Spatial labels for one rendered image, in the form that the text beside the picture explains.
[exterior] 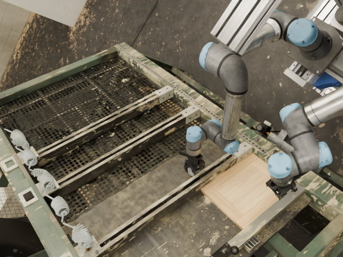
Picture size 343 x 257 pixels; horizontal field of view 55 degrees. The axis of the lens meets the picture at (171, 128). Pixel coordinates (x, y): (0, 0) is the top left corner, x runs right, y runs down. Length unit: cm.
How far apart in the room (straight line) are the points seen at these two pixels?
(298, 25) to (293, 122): 62
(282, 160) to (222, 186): 80
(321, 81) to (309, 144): 84
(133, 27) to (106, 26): 55
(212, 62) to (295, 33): 43
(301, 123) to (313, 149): 9
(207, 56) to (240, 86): 19
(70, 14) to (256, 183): 406
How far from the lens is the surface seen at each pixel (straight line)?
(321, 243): 173
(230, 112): 146
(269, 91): 301
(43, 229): 173
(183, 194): 173
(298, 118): 113
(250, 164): 195
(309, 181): 192
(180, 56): 364
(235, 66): 136
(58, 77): 278
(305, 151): 111
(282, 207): 179
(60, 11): 521
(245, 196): 182
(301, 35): 162
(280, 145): 212
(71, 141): 211
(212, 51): 143
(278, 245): 176
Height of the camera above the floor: 270
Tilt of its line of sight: 50 degrees down
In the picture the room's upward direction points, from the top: 81 degrees counter-clockwise
